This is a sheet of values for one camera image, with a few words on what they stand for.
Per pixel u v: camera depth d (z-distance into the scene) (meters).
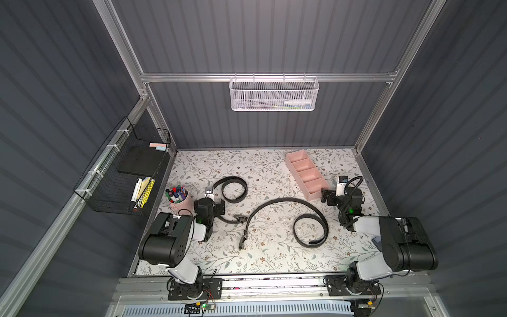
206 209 0.73
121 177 0.73
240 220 0.89
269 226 0.89
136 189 0.70
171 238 0.47
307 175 1.06
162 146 0.84
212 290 0.73
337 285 0.74
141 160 0.77
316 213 0.94
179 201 0.87
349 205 0.72
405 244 0.45
